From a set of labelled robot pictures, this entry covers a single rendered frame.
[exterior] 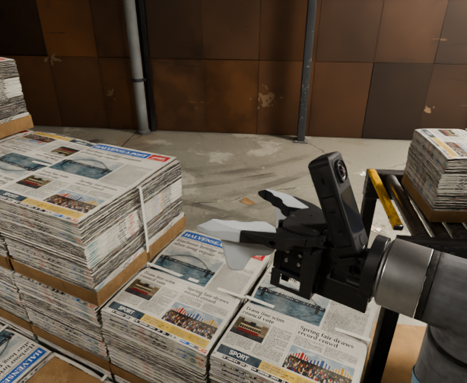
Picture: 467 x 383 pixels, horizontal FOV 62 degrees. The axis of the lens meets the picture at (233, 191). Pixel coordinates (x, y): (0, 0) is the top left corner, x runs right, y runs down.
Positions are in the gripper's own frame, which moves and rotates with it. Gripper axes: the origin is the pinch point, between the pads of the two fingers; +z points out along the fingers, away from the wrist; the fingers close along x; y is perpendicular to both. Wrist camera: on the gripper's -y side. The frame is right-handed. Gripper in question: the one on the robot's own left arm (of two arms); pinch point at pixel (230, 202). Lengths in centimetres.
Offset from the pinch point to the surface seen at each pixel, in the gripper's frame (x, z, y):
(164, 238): 32, 40, 33
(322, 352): 23.3, -10.3, 37.9
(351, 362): 24.5, -15.9, 37.9
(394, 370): 111, -22, 109
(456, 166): 92, -23, 11
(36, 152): 22, 81, 15
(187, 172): 220, 183, 94
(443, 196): 92, -22, 21
